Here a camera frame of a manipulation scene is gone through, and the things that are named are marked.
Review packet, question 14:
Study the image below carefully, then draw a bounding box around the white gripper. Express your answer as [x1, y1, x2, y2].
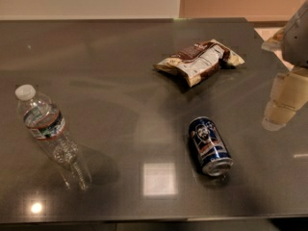
[261, 0, 308, 131]

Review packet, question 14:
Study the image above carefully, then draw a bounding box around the blue pepsi can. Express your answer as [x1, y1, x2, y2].
[189, 116, 233, 177]

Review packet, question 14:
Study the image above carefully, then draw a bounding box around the brown white chip bag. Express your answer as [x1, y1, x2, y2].
[154, 39, 244, 88]

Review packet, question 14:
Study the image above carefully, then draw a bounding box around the clear plastic water bottle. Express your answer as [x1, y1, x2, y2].
[15, 85, 91, 191]

